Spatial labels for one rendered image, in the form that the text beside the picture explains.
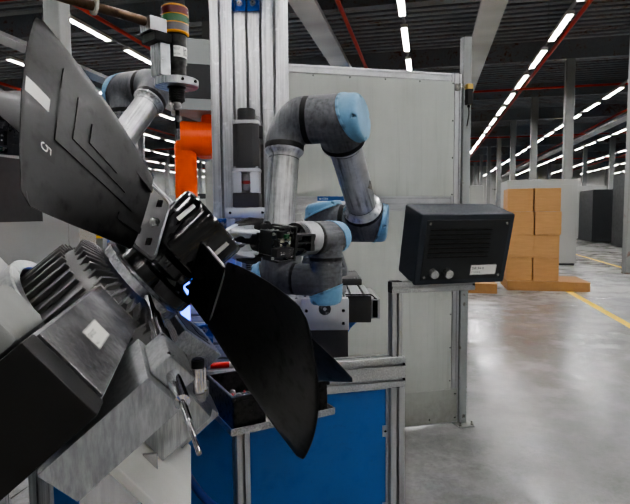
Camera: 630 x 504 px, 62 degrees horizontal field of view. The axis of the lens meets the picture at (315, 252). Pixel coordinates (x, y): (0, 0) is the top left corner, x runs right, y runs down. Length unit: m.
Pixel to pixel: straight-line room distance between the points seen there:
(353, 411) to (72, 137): 1.04
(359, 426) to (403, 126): 1.90
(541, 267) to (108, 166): 8.54
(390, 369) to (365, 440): 0.20
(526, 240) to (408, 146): 6.08
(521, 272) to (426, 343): 5.95
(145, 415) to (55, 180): 0.24
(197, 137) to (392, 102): 2.44
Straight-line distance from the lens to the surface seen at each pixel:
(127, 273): 0.75
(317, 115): 1.26
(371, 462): 1.49
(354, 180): 1.40
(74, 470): 0.58
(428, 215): 1.32
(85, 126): 0.61
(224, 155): 1.81
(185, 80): 0.90
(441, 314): 3.08
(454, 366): 3.19
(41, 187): 0.53
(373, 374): 1.38
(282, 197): 1.25
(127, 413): 0.55
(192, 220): 0.75
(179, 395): 0.51
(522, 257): 8.89
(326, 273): 1.18
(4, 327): 0.52
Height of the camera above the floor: 1.23
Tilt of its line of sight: 4 degrees down
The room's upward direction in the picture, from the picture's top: straight up
